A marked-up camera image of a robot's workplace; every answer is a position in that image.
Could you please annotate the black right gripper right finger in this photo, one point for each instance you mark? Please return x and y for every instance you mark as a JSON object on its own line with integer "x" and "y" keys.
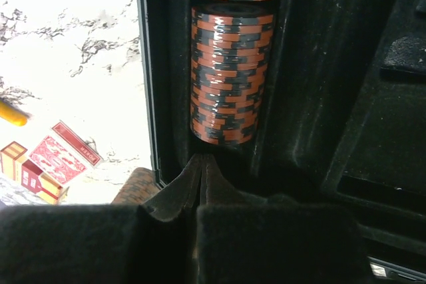
{"x": 278, "y": 241}

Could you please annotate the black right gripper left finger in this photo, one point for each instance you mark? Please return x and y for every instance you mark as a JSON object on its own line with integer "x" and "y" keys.
{"x": 113, "y": 243}

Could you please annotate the orange black chip roll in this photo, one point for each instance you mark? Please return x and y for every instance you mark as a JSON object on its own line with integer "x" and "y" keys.
{"x": 231, "y": 47}
{"x": 138, "y": 189}

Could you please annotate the black poker set case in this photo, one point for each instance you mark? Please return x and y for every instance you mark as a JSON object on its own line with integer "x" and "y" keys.
{"x": 342, "y": 119}

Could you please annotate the Texas Hold'em card box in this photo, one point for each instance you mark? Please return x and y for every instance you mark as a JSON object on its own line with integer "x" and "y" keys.
{"x": 18, "y": 167}

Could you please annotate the red backed card deck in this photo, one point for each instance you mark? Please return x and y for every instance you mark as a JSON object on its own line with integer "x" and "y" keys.
{"x": 63, "y": 154}

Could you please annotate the yellow black pliers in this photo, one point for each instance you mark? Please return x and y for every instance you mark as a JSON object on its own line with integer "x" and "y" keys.
{"x": 12, "y": 115}

